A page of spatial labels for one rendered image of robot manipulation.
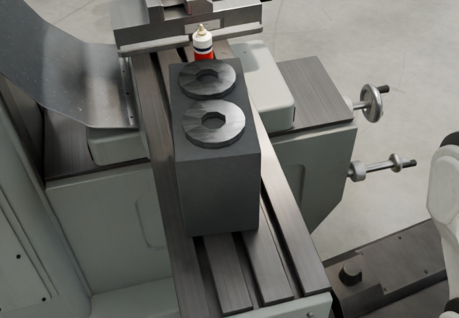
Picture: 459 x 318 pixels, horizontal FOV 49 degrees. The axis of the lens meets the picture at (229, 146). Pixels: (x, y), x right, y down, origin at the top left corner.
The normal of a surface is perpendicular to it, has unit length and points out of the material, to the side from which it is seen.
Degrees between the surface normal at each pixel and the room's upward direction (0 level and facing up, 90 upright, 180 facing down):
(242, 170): 90
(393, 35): 0
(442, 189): 90
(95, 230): 90
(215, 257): 0
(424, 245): 0
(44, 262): 89
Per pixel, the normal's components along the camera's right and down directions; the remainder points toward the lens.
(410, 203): -0.03, -0.69
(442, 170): -0.92, 0.29
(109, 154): 0.24, 0.70
